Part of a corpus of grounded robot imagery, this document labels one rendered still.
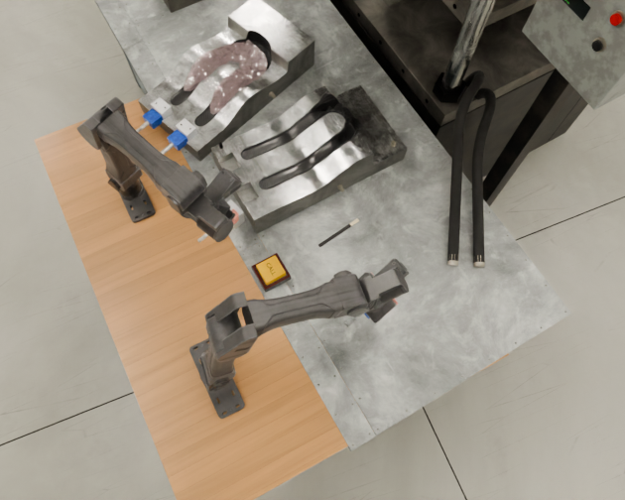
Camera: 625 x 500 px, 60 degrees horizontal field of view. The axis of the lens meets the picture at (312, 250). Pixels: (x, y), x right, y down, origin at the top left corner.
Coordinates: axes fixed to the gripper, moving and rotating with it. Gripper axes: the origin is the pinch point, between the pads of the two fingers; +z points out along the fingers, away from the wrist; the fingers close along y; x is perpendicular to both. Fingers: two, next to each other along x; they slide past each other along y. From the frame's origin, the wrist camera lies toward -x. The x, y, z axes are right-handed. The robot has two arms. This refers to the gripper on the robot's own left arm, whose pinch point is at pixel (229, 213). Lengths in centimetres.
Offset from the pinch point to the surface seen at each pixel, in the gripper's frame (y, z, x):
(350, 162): -9.5, 18.1, -29.6
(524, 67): -18, 66, -89
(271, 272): -15.9, 9.6, 5.6
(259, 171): 7.0, 12.8, -11.2
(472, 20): -7, 24, -78
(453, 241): -43, 29, -32
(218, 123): 28.8, 17.4, -12.1
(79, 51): 164, 97, 23
